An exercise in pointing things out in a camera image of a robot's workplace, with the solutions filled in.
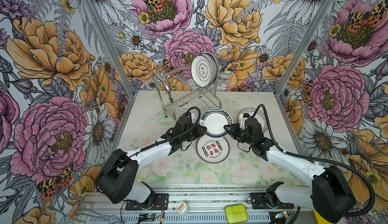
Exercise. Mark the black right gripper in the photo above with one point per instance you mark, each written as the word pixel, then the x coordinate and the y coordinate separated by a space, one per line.
pixel 233 128

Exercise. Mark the green rim white plate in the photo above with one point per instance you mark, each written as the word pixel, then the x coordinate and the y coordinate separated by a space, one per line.
pixel 215 120

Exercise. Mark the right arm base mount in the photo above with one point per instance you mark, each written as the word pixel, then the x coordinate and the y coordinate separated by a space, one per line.
pixel 263 200

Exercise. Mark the yellow box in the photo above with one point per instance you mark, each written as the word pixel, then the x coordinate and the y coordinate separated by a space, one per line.
pixel 319 218

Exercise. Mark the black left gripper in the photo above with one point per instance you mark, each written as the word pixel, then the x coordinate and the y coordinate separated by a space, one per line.
pixel 199 130

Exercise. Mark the green circuit board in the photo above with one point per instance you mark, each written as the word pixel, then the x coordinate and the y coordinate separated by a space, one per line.
pixel 150 217

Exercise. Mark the silver wire dish rack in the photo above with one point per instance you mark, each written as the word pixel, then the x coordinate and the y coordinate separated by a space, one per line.
pixel 176 97

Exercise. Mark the right aluminium corner post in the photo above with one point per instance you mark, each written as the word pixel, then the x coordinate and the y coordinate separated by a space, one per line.
pixel 307 37

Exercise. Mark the round tape roll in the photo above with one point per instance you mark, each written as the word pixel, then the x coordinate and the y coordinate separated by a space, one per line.
pixel 182 208

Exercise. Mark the black striped rim plate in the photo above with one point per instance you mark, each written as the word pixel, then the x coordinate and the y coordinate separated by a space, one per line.
pixel 248 113

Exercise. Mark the left aluminium corner post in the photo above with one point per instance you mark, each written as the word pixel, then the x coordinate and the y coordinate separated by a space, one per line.
pixel 104 36

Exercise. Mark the aluminium corner post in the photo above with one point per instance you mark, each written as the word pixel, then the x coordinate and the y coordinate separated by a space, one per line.
pixel 104 36
pixel 307 37

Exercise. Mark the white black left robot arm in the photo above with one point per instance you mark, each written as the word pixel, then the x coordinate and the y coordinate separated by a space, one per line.
pixel 117 177

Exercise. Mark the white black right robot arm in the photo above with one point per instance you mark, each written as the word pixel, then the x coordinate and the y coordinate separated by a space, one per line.
pixel 326 191

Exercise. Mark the green square box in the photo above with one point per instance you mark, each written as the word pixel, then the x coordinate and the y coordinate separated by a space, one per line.
pixel 236 214

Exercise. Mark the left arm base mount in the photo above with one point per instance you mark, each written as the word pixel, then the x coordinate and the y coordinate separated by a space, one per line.
pixel 156 201

